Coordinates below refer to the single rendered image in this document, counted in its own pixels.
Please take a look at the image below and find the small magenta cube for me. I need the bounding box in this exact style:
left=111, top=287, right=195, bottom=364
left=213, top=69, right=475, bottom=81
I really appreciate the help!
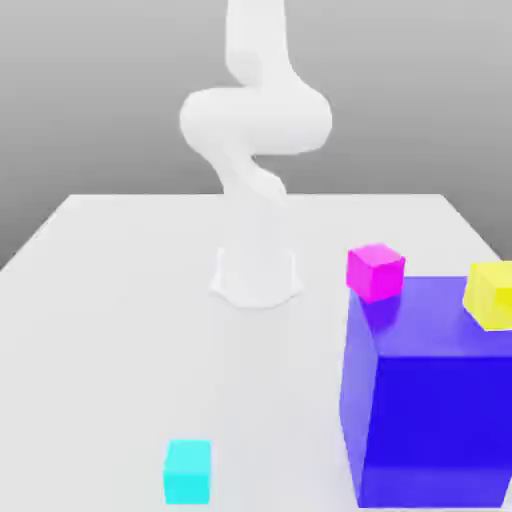
left=345, top=242, right=407, bottom=304

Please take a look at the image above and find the small cyan cube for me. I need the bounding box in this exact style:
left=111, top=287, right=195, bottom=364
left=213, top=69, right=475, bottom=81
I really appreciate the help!
left=162, top=438, right=213, bottom=506

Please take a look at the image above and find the small yellow cube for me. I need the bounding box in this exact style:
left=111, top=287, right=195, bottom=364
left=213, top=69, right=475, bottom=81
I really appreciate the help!
left=462, top=261, right=512, bottom=332

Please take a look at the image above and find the large blue box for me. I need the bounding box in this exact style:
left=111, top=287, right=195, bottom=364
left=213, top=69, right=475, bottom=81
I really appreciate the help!
left=339, top=275, right=512, bottom=510

